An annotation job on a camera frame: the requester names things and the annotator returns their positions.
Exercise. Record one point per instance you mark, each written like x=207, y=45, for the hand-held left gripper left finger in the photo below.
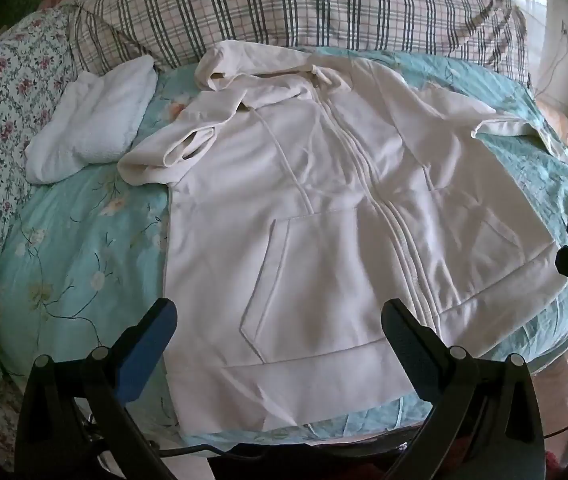
x=145, y=350

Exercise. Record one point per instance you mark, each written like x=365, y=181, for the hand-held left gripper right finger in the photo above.
x=409, y=352

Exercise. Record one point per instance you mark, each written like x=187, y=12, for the cream zip hoodie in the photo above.
x=314, y=210

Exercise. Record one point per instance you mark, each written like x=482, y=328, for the teal floral blanket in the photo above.
x=79, y=240

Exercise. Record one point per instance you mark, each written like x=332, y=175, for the folded white towel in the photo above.
x=94, y=120

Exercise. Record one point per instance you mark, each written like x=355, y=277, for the plaid quilt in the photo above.
x=289, y=5

